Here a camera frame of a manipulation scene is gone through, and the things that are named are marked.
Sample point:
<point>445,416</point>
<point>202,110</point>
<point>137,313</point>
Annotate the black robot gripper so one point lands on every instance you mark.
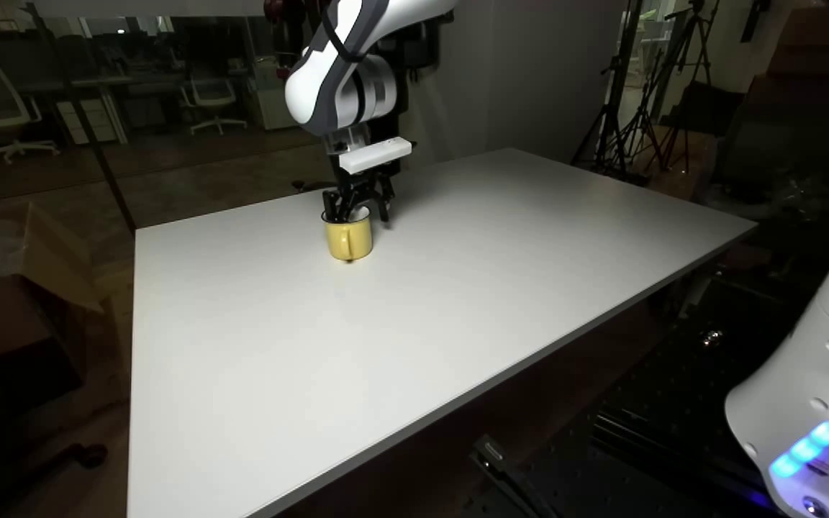
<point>370,177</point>

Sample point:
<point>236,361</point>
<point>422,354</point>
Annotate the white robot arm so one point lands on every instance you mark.
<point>346,68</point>

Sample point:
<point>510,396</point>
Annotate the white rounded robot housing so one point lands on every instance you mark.
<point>818,384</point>

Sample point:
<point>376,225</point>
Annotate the brown cardboard box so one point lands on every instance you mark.
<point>22,289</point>

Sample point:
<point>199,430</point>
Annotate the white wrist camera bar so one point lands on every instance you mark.
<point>376,154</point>

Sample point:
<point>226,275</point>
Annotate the black vertical stand pole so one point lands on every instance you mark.
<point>87,124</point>

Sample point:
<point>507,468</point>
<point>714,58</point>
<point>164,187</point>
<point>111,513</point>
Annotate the white drawer cabinet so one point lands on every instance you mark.
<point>87,120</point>

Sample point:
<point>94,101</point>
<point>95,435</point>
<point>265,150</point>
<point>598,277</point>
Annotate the black camera tripod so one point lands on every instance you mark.
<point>626,95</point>

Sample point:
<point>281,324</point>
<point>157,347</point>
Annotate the yellow enamel cup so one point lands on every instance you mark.
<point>349,241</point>

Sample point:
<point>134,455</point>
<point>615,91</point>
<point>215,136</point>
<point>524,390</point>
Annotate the black bar under table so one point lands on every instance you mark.
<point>501,468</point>

